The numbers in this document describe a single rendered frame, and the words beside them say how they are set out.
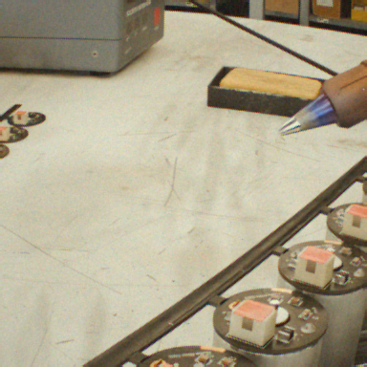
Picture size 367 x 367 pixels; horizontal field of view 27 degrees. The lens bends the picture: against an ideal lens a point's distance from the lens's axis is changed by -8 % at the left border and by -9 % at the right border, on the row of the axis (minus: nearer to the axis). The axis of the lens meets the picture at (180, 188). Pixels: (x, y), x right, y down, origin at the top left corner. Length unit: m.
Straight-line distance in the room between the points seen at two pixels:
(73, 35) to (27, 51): 0.04
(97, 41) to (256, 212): 0.22
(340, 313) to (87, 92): 0.36
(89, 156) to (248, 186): 0.08
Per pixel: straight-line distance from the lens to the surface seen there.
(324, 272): 0.17
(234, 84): 0.49
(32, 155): 0.41
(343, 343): 0.19
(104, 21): 0.53
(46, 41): 0.55
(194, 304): 0.17
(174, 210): 0.35
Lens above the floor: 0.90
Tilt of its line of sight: 24 degrees down
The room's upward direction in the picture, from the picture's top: 2 degrees clockwise
